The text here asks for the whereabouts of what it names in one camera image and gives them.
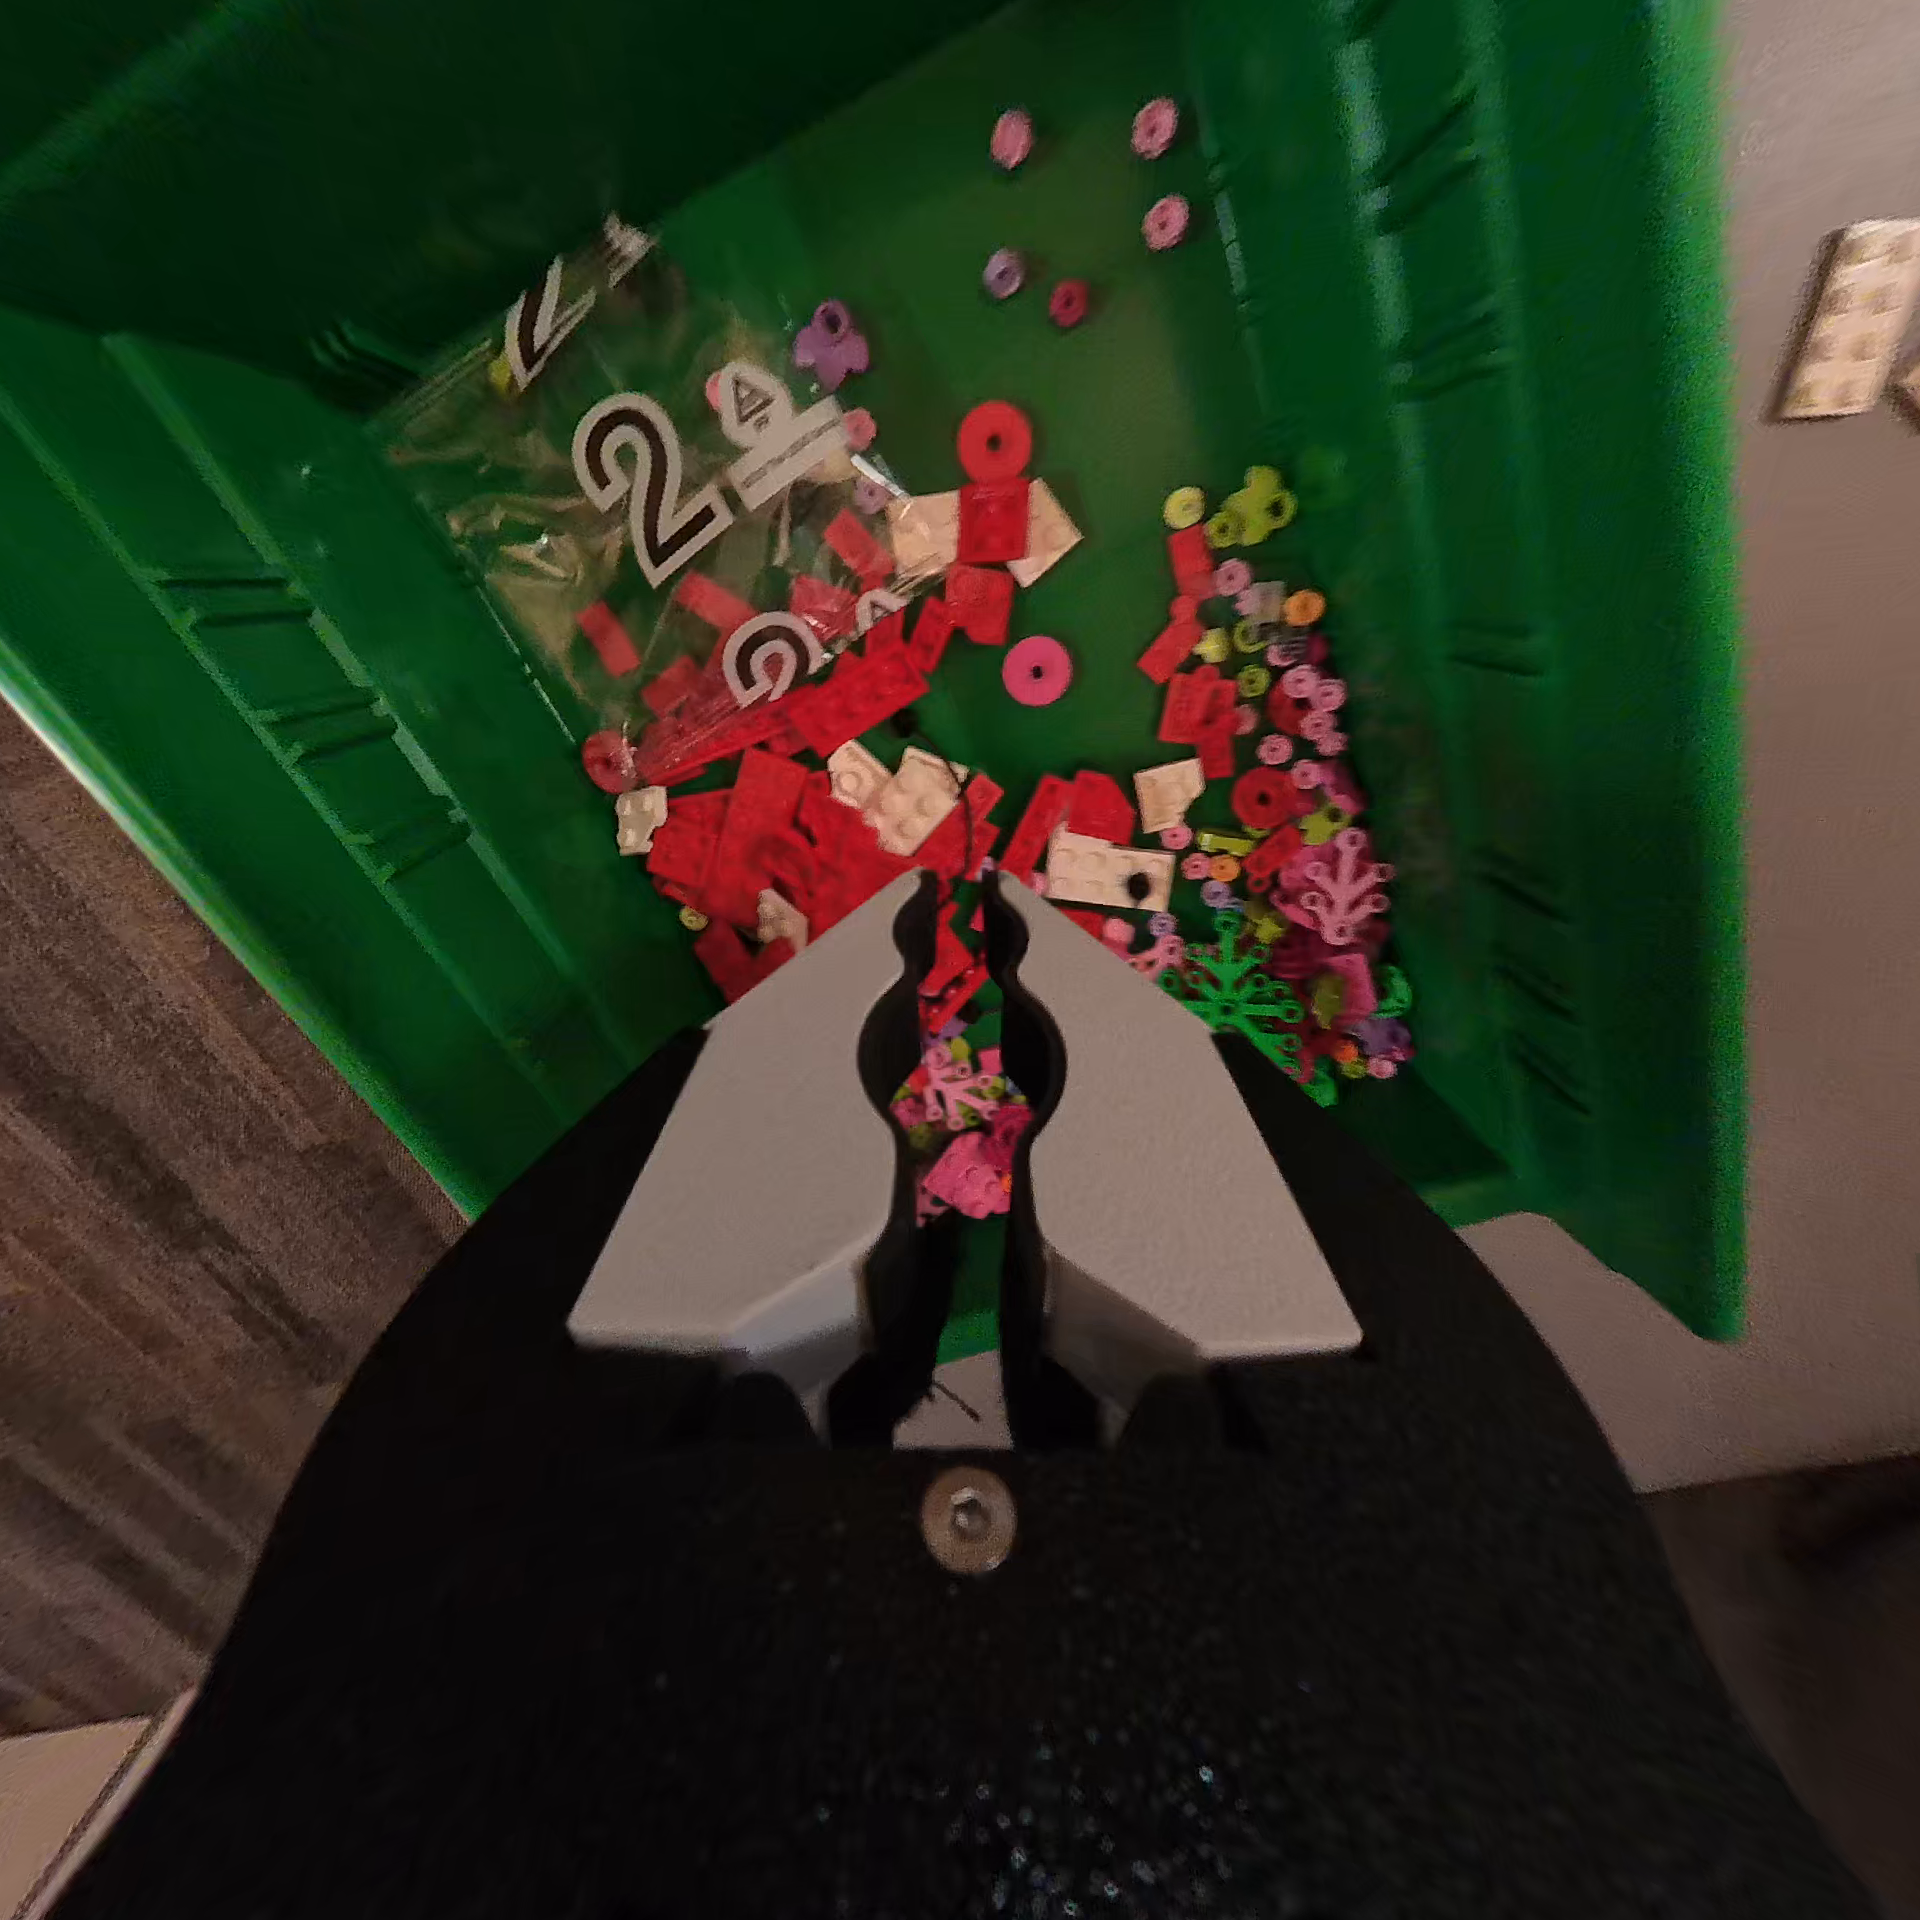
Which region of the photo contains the white lego plate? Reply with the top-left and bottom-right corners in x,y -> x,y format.
1773,219 -> 1920,425

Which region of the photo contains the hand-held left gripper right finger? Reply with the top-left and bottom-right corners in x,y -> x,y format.
979,867 -> 1366,1452

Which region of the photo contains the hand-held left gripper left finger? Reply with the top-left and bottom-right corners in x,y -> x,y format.
565,870 -> 943,1448

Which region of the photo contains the clear numbered plastic bag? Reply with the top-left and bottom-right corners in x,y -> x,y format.
373,255 -> 920,759
487,214 -> 664,395

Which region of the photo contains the pile of small lego pieces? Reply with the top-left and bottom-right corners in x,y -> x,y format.
578,95 -> 1422,1224

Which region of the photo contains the green plastic bin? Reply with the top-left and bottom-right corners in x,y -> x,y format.
0,0 -> 1754,1344

